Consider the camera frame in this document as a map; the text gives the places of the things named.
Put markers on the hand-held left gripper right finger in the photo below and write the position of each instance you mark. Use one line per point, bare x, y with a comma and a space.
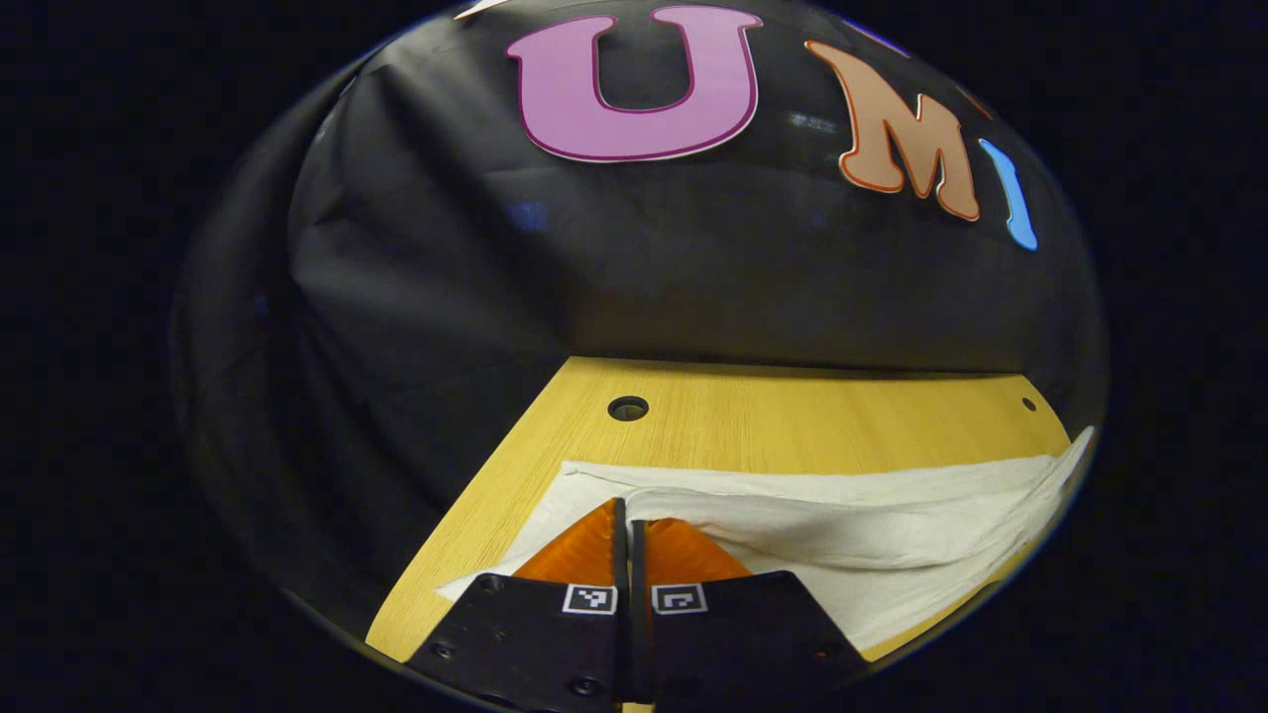
733, 634

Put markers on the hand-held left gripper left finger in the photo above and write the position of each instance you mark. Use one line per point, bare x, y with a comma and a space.
535, 644

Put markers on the white jeans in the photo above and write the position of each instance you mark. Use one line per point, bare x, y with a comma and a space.
872, 525

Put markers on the black backdrop cloth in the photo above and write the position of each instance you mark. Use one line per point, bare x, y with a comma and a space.
594, 267

